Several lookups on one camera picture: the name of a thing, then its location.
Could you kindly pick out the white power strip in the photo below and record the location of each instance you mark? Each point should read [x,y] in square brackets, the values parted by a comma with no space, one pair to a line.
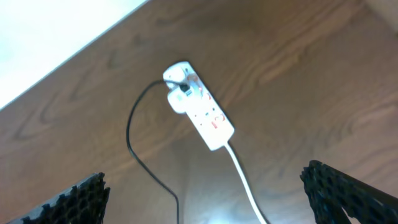
[189,95]

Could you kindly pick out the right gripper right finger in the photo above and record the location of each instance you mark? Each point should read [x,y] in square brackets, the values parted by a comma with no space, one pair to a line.
[336,197]

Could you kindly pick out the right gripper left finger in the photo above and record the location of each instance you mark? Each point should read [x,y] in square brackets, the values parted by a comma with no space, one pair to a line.
[83,203]

